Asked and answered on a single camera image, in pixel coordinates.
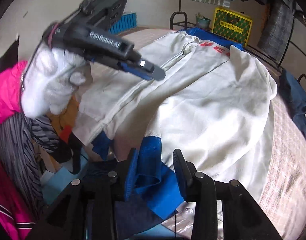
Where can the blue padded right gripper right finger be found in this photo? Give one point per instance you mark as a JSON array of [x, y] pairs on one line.
[[184, 176]]

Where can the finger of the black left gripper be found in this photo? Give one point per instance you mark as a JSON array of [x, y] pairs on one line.
[[143, 69]]

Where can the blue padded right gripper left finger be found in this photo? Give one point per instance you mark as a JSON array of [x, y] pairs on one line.
[[131, 172]]

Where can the white and blue jacket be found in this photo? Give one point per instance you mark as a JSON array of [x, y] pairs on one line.
[[215, 105]]

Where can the pink left sleeve forearm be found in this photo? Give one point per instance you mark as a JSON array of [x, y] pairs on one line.
[[10, 90]]

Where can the left hand in white glove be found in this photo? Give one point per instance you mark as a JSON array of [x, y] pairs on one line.
[[50, 79]]

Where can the potted plant in teal pot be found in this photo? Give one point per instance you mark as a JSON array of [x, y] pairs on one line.
[[201, 21]]

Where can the pink plaid bed mattress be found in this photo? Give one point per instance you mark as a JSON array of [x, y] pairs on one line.
[[283, 196]]

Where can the yellow green patterned box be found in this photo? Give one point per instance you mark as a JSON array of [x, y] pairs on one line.
[[232, 25]]

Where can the grey striped garment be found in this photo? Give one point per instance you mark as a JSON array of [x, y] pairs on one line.
[[17, 155]]

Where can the folded navy blue garment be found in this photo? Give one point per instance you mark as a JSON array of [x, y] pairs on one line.
[[294, 97]]

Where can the grey plaid hanging coat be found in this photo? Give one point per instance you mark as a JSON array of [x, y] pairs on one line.
[[276, 33]]

